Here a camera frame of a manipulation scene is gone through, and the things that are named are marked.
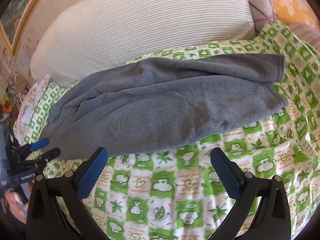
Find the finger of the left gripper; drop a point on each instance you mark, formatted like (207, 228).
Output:
(48, 156)
(38, 145)

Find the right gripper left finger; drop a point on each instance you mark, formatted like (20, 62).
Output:
(56, 210)

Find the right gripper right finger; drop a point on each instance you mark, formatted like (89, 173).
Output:
(272, 219)

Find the grey fleece pants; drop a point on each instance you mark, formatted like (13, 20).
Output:
(158, 103)

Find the person's left hand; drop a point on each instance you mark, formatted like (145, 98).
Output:
(14, 207)

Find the green frog patterned bedsheet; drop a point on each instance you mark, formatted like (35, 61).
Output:
(176, 194)

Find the white striped pillow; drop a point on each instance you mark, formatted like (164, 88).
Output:
(95, 35)

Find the orange patterned blanket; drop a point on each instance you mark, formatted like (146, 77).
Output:
(295, 11)

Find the gold picture frame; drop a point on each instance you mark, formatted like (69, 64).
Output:
(14, 20)

